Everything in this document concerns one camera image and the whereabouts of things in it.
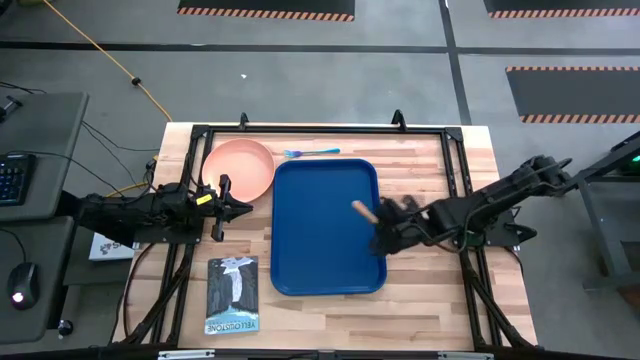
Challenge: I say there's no black aluminium table frame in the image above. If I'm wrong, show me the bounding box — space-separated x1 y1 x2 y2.
112 109 539 352

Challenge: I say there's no black computer mouse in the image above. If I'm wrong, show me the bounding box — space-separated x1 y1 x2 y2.
6 261 41 311

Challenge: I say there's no pink round plate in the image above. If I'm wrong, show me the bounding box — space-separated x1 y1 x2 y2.
201 138 276 204

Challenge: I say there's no black clamp tool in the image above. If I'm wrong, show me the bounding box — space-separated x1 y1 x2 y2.
0 95 24 124

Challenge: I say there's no black keyboard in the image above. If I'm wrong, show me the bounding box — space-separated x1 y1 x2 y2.
0 153 38 207

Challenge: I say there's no Yellowstone picture book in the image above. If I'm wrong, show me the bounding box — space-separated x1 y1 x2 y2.
204 255 261 336

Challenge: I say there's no black mat orange striped edge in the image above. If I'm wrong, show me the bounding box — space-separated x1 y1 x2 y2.
176 0 356 23
483 0 640 20
505 66 640 124

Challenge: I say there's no black device with green light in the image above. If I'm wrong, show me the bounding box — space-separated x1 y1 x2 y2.
610 132 640 176

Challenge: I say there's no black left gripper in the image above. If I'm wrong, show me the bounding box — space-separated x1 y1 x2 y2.
195 173 254 243

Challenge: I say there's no black mouse cable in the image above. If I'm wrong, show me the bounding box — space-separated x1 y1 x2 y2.
0 227 28 264

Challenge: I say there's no blue purple plastic fork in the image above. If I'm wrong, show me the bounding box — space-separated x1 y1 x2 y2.
283 147 342 159

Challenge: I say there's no grey metal stand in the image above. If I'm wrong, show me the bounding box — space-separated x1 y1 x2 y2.
564 144 640 294

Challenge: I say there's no white printed box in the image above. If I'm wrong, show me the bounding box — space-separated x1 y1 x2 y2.
88 232 136 262

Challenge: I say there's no silver aluminium bracket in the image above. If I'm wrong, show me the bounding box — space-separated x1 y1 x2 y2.
438 351 495 360
158 349 216 360

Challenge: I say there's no blue plastic tray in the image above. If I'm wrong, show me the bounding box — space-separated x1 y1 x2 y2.
270 158 389 297

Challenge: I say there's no yellow cable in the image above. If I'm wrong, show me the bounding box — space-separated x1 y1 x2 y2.
42 0 174 123

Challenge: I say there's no grey desk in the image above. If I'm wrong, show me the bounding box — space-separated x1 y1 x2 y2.
0 91 90 346

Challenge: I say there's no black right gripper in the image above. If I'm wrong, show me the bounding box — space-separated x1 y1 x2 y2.
370 195 439 256

